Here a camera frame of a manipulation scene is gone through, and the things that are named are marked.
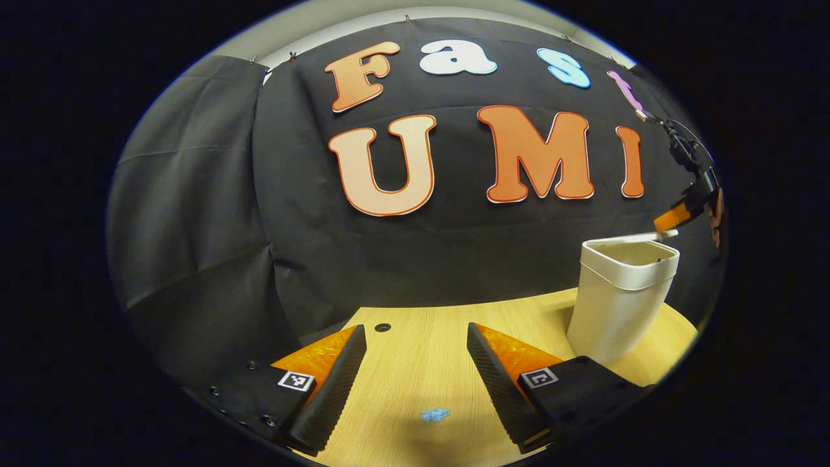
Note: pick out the blue paper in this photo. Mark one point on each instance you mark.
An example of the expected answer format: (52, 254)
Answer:
(434, 414)

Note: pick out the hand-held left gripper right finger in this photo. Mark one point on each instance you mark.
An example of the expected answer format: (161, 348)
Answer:
(496, 383)

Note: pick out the wooden desktop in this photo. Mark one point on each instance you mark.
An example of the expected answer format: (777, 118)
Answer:
(428, 363)

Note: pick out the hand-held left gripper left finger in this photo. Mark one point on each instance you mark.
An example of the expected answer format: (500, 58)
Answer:
(337, 383)

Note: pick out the white garbage bin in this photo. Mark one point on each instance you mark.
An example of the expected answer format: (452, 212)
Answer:
(616, 305)

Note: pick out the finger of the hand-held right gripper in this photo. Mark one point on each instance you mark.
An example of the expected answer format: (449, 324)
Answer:
(673, 218)

